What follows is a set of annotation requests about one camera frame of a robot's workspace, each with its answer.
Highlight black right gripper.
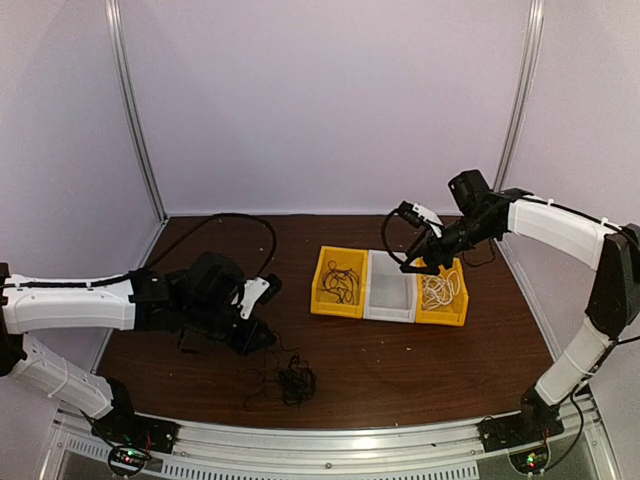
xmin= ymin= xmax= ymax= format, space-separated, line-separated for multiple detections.
xmin=401 ymin=212 xmax=500 ymax=275

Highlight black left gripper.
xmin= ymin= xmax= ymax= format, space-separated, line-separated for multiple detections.
xmin=183 ymin=299 xmax=277 ymax=358

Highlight white cable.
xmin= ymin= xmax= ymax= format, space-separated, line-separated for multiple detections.
xmin=418 ymin=269 xmax=464 ymax=312

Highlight black cables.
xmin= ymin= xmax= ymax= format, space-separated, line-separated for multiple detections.
xmin=243 ymin=344 xmax=317 ymax=409

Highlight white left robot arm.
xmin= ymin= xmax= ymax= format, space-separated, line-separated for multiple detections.
xmin=1 ymin=252 xmax=282 ymax=444

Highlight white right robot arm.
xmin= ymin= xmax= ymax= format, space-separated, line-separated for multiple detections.
xmin=393 ymin=170 xmax=639 ymax=442

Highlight yellow bin right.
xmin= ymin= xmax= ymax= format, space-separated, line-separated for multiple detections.
xmin=415 ymin=258 xmax=469 ymax=327

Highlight yellow bin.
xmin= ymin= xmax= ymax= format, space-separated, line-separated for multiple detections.
xmin=415 ymin=258 xmax=469 ymax=327
xmin=310 ymin=246 xmax=368 ymax=319

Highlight white plastic bin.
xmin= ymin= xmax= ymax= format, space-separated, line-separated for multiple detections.
xmin=363 ymin=250 xmax=417 ymax=324

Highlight yellow bin left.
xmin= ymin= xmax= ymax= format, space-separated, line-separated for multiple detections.
xmin=310 ymin=246 xmax=368 ymax=319

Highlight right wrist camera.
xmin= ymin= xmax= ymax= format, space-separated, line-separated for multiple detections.
xmin=398 ymin=201 xmax=444 ymax=238

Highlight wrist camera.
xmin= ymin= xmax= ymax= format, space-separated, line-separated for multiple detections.
xmin=233 ymin=274 xmax=282 ymax=320
xmin=398 ymin=201 xmax=444 ymax=238

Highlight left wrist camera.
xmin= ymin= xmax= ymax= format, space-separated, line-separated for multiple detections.
xmin=233 ymin=274 xmax=282 ymax=320

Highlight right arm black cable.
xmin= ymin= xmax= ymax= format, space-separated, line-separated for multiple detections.
xmin=381 ymin=207 xmax=416 ymax=266

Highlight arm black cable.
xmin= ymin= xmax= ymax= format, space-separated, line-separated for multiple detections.
xmin=0 ymin=213 xmax=279 ymax=291
xmin=381 ymin=207 xmax=416 ymax=266

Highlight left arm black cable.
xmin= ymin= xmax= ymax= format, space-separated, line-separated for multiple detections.
xmin=0 ymin=213 xmax=279 ymax=291

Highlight right aluminium corner post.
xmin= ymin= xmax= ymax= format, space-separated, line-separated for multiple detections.
xmin=493 ymin=0 xmax=545 ymax=190

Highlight aluminium corner post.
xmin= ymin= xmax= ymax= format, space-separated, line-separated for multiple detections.
xmin=493 ymin=0 xmax=545 ymax=190
xmin=104 ymin=0 xmax=167 ymax=222

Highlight aluminium front rail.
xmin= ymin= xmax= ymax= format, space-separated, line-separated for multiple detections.
xmin=36 ymin=394 xmax=621 ymax=479

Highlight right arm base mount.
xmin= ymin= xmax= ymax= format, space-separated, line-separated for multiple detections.
xmin=477 ymin=413 xmax=564 ymax=477

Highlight left aluminium corner post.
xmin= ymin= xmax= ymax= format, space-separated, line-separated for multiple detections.
xmin=104 ymin=0 xmax=167 ymax=222

